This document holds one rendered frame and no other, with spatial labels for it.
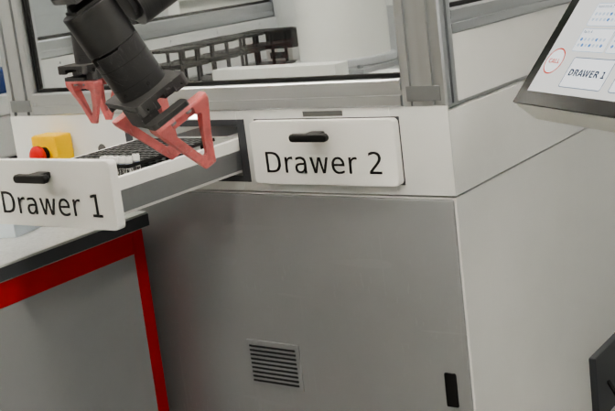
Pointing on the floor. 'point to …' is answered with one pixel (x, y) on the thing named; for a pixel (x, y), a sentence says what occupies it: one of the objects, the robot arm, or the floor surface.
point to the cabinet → (393, 293)
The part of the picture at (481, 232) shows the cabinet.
